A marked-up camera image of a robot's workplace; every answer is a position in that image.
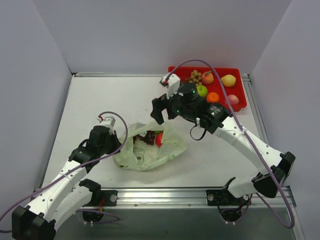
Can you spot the orange peach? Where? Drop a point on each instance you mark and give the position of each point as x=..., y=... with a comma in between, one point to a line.
x=207, y=77

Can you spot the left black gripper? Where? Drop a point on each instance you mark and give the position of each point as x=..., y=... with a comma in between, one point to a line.
x=114, y=144

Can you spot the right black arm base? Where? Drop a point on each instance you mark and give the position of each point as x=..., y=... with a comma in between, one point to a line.
x=230, y=208

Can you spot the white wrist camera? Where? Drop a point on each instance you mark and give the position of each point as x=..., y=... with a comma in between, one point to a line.
x=108, y=122
x=172, y=82

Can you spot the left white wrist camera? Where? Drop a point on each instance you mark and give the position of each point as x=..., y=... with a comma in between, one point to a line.
x=108, y=122

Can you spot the red plastic tray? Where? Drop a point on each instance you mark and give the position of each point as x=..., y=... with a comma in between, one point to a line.
x=185, y=73

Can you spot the pale green plastic bag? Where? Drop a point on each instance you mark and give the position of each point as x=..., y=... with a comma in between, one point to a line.
x=139, y=156

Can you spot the green apple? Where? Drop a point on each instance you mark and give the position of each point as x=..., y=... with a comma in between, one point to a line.
x=202, y=90

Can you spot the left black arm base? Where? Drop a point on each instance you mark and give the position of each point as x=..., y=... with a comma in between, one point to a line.
x=105, y=200

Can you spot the orange fruit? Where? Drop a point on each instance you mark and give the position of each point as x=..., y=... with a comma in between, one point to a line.
x=213, y=97

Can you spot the brown longan bunch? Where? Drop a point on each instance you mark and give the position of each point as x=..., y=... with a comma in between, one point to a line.
x=195, y=77

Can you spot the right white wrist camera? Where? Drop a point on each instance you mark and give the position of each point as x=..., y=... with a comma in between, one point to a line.
x=172, y=82

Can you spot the pink peach from bag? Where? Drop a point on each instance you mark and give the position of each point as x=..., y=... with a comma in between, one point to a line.
x=233, y=99

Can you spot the yellow lemon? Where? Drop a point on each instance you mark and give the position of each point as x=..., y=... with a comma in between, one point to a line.
x=229, y=80

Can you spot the aluminium front rail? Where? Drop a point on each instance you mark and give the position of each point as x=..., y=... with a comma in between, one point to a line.
x=162, y=197

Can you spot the red apple from bag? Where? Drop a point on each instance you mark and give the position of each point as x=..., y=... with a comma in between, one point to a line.
x=158, y=139

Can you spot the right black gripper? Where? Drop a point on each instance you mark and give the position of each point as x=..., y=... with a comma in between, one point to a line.
x=163, y=105

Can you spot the dark red grape bunch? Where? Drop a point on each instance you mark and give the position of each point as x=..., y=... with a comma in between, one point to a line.
x=147, y=137

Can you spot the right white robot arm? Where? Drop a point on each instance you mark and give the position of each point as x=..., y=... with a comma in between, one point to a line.
x=273, y=166

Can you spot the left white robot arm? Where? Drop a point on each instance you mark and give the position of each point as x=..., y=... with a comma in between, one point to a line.
x=70, y=190

